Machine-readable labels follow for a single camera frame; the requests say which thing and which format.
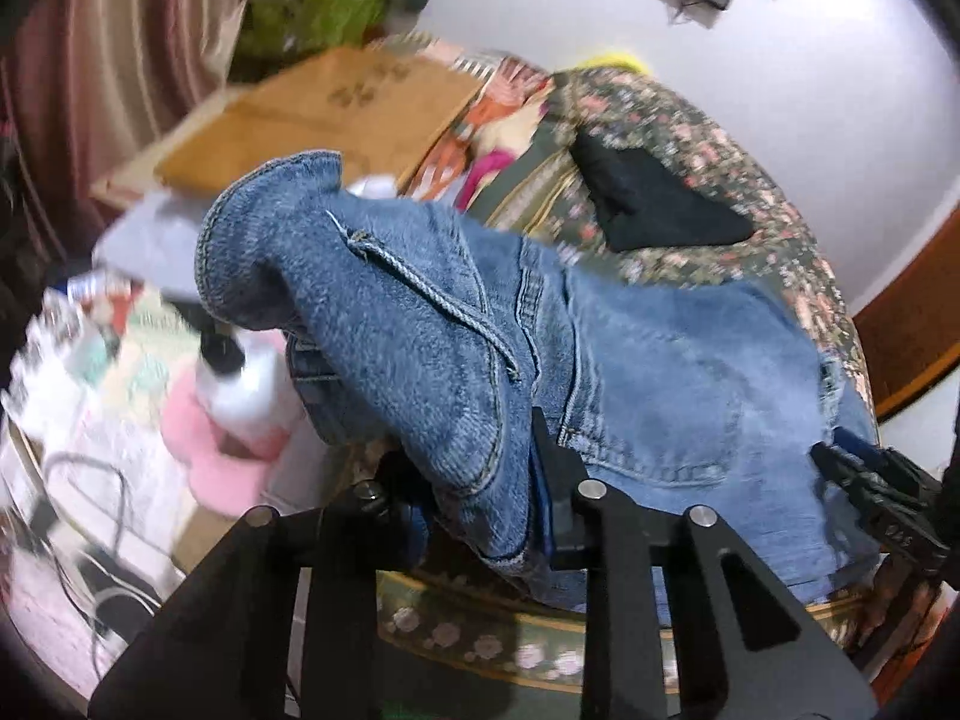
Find light wooden board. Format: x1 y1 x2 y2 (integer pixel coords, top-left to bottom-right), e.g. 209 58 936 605
88 86 256 211

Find striped pink curtain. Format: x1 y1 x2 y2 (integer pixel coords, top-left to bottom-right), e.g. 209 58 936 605
0 0 248 271

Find pink fluffy slipper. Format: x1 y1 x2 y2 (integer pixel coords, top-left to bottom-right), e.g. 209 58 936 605
161 367 302 520

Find floral quilt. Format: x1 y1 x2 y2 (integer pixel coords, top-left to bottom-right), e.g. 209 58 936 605
517 64 875 421

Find blue denim pants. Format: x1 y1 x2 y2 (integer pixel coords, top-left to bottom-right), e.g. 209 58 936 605
195 150 882 612

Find black floor cable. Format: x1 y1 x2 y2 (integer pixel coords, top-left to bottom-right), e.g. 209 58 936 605
37 450 175 676

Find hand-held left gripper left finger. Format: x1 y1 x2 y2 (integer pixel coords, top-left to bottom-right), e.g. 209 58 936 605
88 457 434 720

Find white crumpled plastic bags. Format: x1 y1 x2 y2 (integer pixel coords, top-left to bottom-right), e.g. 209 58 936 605
15 270 203 466

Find green floral bed sheet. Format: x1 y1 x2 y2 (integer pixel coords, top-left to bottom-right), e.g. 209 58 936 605
360 135 886 691

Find brown cardboard box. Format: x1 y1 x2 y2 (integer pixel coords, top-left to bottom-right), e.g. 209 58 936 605
154 45 485 200

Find black folded cloth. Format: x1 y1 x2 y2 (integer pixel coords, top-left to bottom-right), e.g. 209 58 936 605
571 131 753 254

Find pink cloth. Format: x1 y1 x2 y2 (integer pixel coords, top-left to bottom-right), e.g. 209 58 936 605
457 150 512 205

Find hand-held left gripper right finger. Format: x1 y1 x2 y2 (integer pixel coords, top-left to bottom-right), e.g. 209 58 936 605
529 406 880 720

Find white cloth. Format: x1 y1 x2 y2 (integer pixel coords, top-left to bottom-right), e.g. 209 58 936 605
94 172 398 302

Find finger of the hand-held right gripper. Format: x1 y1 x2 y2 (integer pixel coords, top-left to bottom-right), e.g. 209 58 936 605
812 441 895 520
836 427 884 467

